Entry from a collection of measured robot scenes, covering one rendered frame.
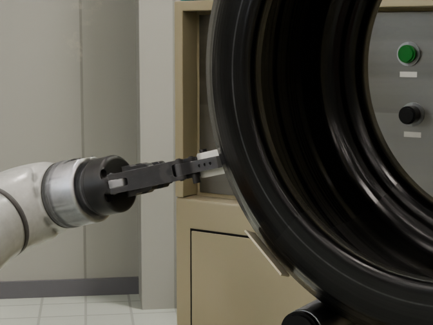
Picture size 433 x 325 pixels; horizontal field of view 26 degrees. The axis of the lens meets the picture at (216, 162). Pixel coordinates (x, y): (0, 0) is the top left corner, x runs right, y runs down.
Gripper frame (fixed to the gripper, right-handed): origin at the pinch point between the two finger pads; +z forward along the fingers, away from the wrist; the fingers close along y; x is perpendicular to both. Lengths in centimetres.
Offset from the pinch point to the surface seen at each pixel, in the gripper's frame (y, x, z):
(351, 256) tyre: -11.9, 11.8, 19.5
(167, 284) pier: 239, 46, -197
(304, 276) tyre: -10.4, 13.3, 13.1
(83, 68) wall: 237, -57, -218
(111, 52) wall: 246, -62, -207
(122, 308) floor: 229, 53, -217
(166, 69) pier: 239, -46, -174
